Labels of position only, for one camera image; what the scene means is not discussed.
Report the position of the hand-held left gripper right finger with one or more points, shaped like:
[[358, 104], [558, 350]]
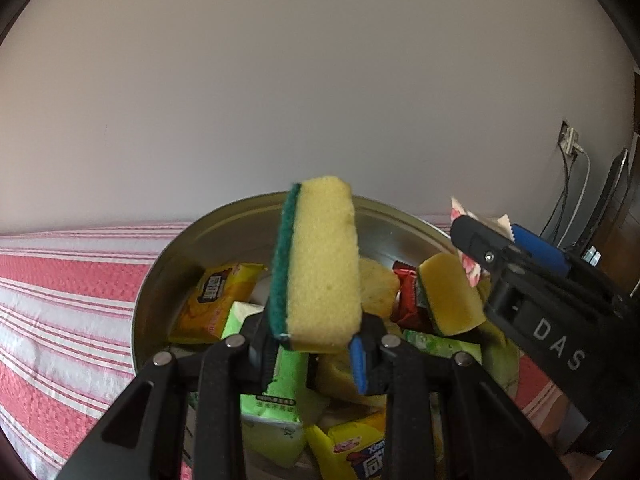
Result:
[[359, 365]]

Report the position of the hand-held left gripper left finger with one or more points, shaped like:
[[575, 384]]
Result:
[[260, 360]]

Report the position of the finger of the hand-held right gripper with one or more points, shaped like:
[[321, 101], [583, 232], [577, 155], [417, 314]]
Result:
[[540, 250], [475, 240]]

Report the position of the large speckled yellow sponge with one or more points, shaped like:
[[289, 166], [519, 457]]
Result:
[[335, 377]]

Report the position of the pale green tissue pack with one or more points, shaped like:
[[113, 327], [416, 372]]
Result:
[[240, 317], [275, 440]]

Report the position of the yellow sponge green scourer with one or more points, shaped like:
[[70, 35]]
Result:
[[320, 270], [450, 295]]

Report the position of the golden snack packet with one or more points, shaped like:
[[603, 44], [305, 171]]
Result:
[[215, 305]]

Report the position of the yellow snack packet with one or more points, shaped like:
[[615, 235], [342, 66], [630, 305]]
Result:
[[350, 445]]

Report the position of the plain yellow sponge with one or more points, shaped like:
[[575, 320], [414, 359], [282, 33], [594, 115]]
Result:
[[377, 285]]

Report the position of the red snack packet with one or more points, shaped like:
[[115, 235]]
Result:
[[407, 290]]

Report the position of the round blue metal tin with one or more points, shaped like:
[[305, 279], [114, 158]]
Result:
[[390, 230]]

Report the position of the red white striped blanket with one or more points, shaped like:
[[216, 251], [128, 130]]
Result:
[[60, 310]]

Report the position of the black metal frame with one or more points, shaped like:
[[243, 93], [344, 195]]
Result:
[[612, 185]]

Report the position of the wall socket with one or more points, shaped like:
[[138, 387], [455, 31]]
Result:
[[570, 137]]

